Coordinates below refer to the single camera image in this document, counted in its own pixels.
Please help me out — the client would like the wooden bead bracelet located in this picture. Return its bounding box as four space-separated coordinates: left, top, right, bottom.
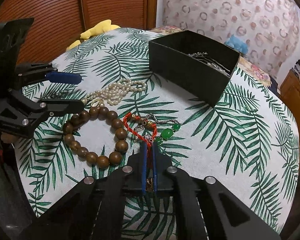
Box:
62 106 129 169

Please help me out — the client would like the green jade bead bracelet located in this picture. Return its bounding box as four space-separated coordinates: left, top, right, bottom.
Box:
132 113 182 147

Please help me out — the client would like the red braided cord bracelet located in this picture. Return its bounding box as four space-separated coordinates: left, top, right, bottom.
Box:
122 112 158 151

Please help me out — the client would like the white pearl necklace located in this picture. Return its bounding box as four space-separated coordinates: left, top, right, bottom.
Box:
81 78 148 106

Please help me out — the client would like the black jewelry box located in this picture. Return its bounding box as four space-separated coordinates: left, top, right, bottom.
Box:
148 30 240 107

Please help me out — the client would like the silver chain necklace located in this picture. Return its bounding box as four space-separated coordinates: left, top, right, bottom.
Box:
187 51 232 77

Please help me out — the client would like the wooden louvered wardrobe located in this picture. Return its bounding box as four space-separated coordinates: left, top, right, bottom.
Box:
0 0 157 63

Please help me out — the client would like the palm leaf print cloth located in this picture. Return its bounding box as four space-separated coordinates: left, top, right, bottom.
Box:
15 28 299 239

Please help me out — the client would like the yellow plush toy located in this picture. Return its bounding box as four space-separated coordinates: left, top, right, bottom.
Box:
66 20 120 51

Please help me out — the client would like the blue plush toy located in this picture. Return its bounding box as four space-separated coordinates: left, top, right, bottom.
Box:
224 35 248 55

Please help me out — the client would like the patterned sheer curtain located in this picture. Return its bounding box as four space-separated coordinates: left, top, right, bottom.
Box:
163 0 300 78

